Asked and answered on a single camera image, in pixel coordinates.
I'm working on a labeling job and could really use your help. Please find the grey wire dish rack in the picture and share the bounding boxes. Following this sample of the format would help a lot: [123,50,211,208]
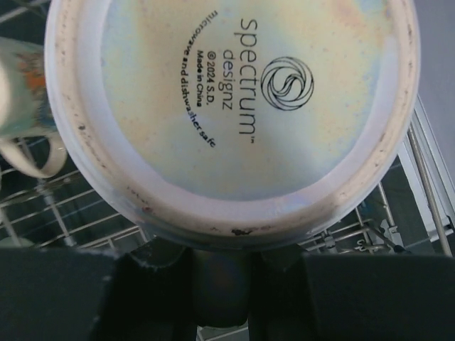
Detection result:
[0,0,455,341]

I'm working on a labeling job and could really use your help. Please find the beige patterned ceramic mug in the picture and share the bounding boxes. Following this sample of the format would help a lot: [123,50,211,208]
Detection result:
[1,37,68,178]

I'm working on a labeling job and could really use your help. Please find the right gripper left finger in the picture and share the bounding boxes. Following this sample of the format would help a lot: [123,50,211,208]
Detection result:
[1,243,197,340]

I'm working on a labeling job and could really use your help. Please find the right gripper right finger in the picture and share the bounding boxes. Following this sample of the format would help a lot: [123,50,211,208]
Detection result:
[246,247,454,340]

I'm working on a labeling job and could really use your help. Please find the orange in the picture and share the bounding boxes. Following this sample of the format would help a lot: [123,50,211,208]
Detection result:
[45,1,420,327]

